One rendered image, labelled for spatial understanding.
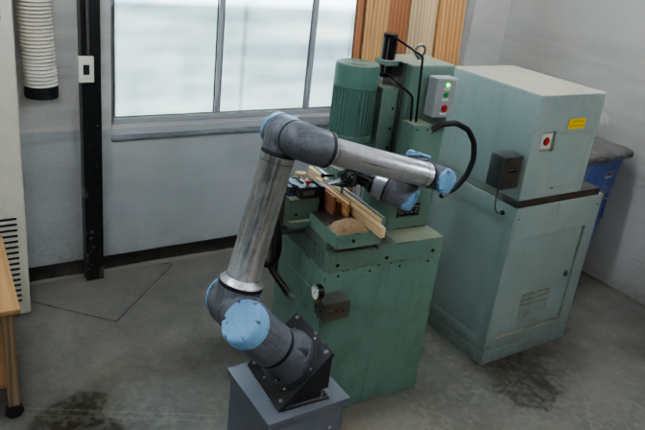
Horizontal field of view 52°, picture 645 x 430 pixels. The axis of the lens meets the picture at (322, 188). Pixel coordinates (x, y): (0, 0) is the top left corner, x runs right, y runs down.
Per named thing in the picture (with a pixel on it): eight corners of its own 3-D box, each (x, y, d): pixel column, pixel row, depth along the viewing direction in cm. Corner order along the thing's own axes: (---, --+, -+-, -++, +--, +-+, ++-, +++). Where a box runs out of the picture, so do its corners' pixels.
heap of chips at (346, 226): (326, 225, 257) (327, 216, 255) (357, 221, 263) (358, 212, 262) (338, 234, 249) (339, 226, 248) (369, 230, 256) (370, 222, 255)
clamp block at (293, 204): (274, 206, 275) (275, 187, 272) (302, 203, 281) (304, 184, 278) (288, 221, 263) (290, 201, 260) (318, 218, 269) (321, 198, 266)
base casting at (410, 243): (278, 226, 295) (280, 208, 292) (385, 213, 322) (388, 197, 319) (325, 274, 259) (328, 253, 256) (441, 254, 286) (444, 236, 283)
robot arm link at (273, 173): (217, 339, 210) (281, 115, 195) (197, 313, 224) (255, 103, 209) (258, 339, 219) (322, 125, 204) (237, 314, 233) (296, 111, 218)
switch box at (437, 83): (422, 113, 267) (429, 75, 261) (441, 112, 271) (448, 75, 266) (432, 118, 262) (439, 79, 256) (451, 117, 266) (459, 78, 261)
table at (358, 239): (251, 193, 294) (252, 180, 292) (312, 187, 309) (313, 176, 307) (314, 253, 246) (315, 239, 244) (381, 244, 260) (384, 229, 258)
